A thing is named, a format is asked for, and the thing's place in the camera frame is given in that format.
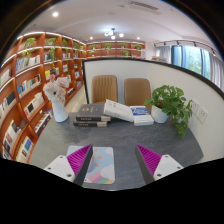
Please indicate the blue-and-white cover book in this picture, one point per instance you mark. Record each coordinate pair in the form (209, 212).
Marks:
(142, 116)

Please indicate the white ceiling air vent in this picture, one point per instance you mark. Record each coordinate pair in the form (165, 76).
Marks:
(143, 6)

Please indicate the pastel sun-print mouse pad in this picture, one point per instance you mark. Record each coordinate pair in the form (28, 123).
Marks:
(104, 166)

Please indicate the dark navy hardcover book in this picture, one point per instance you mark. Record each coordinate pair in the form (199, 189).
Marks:
(90, 111)
(88, 123)

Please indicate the window with grey curtains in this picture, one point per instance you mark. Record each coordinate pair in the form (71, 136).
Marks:
(193, 58)

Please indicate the orange wooden bookshelf unit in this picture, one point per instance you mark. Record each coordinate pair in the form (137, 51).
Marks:
(23, 93)

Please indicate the white wall power outlet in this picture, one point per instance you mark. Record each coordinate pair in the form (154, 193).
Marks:
(202, 115)
(194, 106)

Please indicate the white vase with pink flowers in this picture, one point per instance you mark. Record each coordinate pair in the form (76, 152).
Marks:
(59, 110)

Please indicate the multi-bulb ceiling lamp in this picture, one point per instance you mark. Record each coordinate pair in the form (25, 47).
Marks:
(112, 34)

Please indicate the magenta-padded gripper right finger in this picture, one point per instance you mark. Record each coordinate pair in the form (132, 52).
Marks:
(166, 165)

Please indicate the thick white book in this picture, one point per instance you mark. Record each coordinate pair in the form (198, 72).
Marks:
(118, 110)

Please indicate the tan padded chair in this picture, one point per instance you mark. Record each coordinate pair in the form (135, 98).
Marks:
(137, 91)
(104, 88)

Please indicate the green plant in white pot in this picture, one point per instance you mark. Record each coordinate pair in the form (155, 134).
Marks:
(166, 100)

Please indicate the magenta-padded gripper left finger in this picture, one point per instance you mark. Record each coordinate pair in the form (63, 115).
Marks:
(58, 166)

